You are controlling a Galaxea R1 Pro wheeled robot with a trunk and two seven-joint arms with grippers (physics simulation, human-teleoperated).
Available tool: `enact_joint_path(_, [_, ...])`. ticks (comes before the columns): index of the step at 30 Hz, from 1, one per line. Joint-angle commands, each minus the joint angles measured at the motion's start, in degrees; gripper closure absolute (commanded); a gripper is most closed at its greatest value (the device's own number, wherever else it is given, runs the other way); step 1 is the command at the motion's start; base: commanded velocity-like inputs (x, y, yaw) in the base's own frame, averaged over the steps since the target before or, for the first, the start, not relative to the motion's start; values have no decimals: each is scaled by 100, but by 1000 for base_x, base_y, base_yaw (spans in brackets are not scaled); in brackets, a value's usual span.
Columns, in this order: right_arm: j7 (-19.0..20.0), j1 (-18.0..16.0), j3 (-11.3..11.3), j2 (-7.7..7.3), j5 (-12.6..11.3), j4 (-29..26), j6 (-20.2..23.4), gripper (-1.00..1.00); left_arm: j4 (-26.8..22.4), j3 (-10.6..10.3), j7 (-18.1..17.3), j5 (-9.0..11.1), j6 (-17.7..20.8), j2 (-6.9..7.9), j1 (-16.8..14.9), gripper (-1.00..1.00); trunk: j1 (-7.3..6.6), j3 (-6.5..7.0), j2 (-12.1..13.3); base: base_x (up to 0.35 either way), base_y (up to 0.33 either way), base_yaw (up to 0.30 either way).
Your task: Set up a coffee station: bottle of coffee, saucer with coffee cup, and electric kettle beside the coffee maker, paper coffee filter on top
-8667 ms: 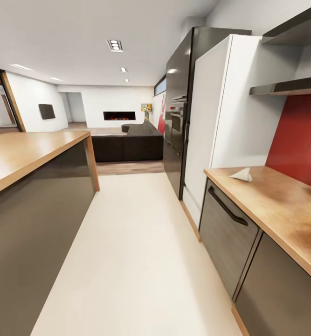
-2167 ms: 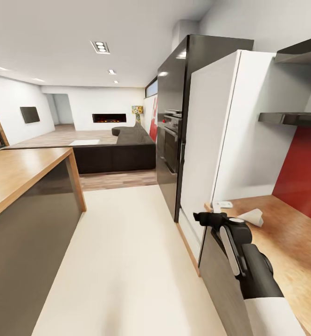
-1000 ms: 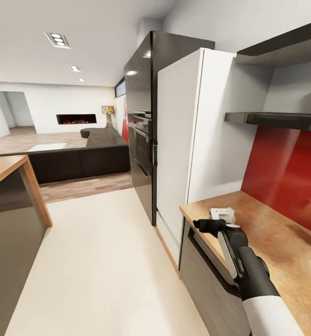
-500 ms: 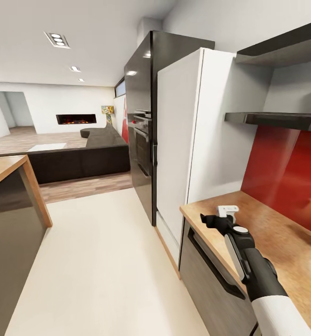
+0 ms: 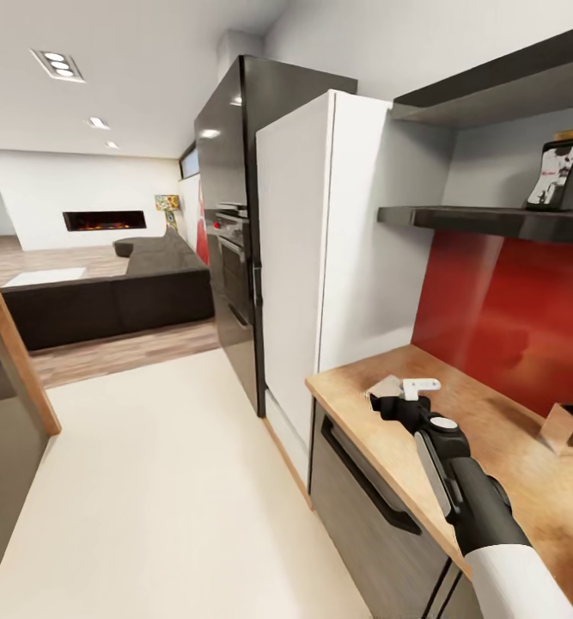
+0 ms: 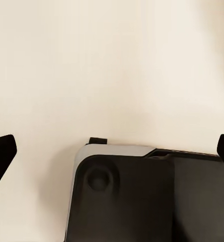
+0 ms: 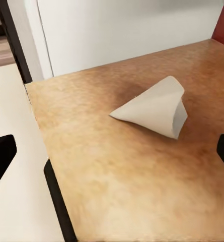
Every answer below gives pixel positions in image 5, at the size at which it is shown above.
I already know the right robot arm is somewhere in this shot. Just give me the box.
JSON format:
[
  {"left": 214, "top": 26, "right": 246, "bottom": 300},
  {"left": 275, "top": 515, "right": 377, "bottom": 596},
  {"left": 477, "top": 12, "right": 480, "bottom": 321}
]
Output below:
[{"left": 369, "top": 379, "right": 573, "bottom": 619}]

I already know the bottle of coffee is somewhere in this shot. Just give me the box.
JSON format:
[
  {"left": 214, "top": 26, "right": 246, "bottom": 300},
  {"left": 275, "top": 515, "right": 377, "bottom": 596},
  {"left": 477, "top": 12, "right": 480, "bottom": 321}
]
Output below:
[{"left": 522, "top": 130, "right": 573, "bottom": 212}]

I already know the paper coffee filter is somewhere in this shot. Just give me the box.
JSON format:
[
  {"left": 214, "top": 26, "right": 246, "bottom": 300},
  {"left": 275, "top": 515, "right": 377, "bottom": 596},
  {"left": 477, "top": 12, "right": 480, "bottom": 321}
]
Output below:
[{"left": 363, "top": 377, "right": 403, "bottom": 398}]

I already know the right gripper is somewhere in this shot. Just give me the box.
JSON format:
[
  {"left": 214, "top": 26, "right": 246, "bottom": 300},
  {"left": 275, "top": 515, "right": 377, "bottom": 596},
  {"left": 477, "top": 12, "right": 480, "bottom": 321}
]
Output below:
[{"left": 369, "top": 393, "right": 430, "bottom": 427}]

